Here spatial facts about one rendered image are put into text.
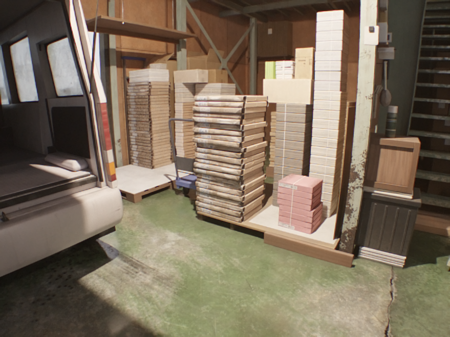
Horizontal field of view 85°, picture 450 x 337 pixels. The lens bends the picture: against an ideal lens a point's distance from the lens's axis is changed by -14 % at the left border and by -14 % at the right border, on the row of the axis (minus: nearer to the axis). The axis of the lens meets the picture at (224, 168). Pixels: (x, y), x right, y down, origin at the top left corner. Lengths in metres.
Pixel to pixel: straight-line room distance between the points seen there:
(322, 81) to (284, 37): 4.00
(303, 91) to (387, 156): 0.89
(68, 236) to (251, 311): 1.09
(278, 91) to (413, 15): 1.33
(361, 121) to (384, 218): 0.67
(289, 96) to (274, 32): 4.07
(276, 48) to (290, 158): 4.13
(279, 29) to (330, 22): 4.03
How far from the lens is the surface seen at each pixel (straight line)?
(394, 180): 2.02
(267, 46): 6.47
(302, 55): 2.49
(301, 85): 2.44
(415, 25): 2.83
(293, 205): 2.21
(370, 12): 1.94
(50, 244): 1.72
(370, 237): 2.16
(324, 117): 2.38
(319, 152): 2.43
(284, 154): 2.52
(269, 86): 2.55
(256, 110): 2.28
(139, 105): 4.00
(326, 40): 2.42
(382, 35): 1.99
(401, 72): 2.77
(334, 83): 2.36
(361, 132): 1.89
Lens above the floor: 1.12
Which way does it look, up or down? 15 degrees down
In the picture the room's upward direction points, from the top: straight up
